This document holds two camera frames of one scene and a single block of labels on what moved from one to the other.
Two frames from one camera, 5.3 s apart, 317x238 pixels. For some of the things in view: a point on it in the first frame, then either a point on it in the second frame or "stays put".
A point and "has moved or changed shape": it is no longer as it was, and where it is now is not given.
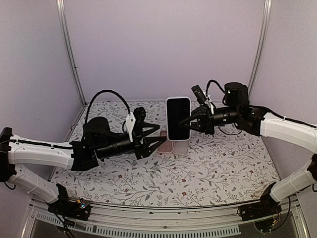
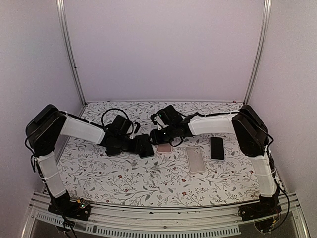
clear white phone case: (180, 147) to (195, 159)
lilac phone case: (166, 118) to (210, 150)
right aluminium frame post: (266, 17) stays put
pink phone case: (167, 147) stays put
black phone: (178, 110) has moved or changed shape
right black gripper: (205, 122) to (157, 139)
